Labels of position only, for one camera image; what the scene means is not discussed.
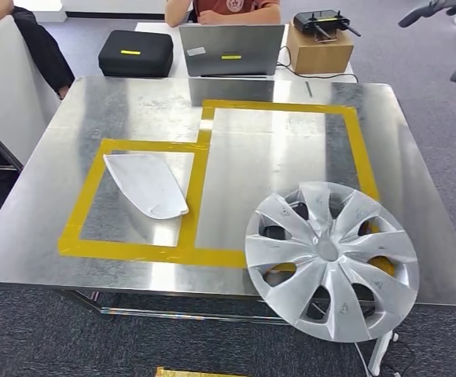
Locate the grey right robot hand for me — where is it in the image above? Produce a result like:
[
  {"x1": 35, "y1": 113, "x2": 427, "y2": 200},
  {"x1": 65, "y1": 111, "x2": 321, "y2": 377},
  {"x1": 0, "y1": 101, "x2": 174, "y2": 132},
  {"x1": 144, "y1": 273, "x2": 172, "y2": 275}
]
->
[{"x1": 398, "y1": 0, "x2": 456, "y2": 90}]

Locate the grey plastic wheel hubcap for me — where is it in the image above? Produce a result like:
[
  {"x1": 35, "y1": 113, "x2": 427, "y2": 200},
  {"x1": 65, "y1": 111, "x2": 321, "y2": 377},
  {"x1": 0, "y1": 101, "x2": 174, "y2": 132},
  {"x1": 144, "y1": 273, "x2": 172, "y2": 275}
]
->
[{"x1": 244, "y1": 181, "x2": 420, "y2": 345}]

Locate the steel workbench table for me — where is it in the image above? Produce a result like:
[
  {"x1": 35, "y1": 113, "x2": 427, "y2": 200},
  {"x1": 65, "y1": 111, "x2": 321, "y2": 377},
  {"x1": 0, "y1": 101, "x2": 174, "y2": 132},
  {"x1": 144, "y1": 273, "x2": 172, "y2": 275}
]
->
[{"x1": 0, "y1": 75, "x2": 456, "y2": 326}]

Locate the white curved plastic part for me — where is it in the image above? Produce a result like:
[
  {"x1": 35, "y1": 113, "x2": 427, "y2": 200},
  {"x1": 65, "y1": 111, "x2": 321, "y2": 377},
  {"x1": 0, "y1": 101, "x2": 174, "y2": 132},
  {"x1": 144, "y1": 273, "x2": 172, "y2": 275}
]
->
[{"x1": 103, "y1": 153, "x2": 189, "y2": 221}]

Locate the black remote controller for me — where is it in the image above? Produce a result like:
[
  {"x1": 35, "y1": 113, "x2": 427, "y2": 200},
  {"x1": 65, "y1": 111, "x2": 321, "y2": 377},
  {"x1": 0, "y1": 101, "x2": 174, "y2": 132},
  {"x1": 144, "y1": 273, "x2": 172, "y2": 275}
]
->
[{"x1": 293, "y1": 9, "x2": 361, "y2": 42}]

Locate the brown cardboard box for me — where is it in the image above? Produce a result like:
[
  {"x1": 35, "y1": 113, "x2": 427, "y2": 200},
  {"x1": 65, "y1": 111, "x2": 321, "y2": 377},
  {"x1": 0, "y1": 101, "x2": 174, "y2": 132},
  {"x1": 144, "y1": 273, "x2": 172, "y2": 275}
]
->
[{"x1": 286, "y1": 21, "x2": 355, "y2": 75}]

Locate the person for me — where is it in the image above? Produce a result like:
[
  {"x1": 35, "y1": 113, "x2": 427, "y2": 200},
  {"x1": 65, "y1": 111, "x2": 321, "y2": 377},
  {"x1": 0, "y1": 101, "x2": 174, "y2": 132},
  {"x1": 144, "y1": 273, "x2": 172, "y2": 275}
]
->
[
  {"x1": 0, "y1": 0, "x2": 76, "y2": 100},
  {"x1": 164, "y1": 0, "x2": 282, "y2": 28}
]

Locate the grey laptop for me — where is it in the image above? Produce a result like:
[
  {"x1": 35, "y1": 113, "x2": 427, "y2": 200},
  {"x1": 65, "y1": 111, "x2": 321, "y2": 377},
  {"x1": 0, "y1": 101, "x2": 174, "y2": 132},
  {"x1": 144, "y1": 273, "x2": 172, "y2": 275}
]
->
[{"x1": 178, "y1": 24, "x2": 286, "y2": 78}]

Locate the white power strip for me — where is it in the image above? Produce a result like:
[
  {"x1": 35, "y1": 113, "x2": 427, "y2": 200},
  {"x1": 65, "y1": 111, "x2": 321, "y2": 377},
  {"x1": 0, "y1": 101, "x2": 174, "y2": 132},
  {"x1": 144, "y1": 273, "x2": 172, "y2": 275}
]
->
[{"x1": 367, "y1": 330, "x2": 399, "y2": 377}]

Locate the black zip carry case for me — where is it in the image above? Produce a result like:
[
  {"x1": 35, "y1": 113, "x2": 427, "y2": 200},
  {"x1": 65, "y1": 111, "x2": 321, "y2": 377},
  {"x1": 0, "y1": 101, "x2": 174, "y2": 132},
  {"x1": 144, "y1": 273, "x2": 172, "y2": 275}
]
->
[{"x1": 98, "y1": 29, "x2": 174, "y2": 79}]

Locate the yellow floor tape square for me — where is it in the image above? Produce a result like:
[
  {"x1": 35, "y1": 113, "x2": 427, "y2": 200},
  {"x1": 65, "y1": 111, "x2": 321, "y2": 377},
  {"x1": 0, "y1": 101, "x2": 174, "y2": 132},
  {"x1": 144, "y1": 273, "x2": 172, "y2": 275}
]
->
[{"x1": 155, "y1": 366, "x2": 248, "y2": 377}]

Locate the steel table with yellow tape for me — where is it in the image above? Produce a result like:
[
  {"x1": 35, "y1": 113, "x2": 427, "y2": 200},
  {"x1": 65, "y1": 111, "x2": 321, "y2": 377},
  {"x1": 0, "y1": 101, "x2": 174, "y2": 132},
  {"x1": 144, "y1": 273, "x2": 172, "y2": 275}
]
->
[{"x1": 0, "y1": 115, "x2": 24, "y2": 173}]

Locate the black cable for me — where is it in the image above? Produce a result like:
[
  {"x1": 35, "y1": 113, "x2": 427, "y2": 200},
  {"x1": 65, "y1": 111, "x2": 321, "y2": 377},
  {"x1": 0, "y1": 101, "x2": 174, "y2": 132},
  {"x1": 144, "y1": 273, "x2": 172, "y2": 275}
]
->
[{"x1": 277, "y1": 46, "x2": 358, "y2": 83}]

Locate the white floor cable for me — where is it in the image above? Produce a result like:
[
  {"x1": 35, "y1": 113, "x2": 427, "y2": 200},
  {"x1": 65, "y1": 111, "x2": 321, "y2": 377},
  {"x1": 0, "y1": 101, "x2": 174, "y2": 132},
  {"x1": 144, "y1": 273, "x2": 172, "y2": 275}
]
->
[{"x1": 353, "y1": 340, "x2": 372, "y2": 377}]

